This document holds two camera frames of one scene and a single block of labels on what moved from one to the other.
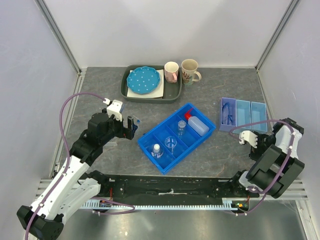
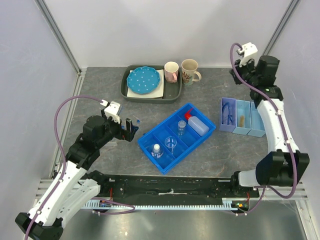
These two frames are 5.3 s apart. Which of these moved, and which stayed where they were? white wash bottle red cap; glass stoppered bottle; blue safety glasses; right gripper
Moved: right gripper
Stayed: glass stoppered bottle; blue safety glasses; white wash bottle red cap
